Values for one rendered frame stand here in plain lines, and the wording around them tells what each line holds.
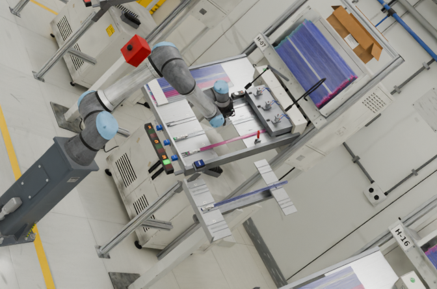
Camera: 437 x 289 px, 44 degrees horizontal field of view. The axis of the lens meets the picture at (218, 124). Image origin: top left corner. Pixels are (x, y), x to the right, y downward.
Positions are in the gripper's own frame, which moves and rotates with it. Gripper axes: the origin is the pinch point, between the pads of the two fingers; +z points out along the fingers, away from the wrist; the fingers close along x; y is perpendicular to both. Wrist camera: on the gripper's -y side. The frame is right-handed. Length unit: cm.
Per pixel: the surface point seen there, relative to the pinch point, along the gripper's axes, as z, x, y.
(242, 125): 4.2, -3.5, 11.3
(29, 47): 38, 155, -87
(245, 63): 10, 42, 36
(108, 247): 30, -24, -84
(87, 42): 43, 143, -47
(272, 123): 1.4, -12.0, 25.9
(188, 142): -3.3, -4.2, -21.8
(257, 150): 5.5, -21.1, 11.6
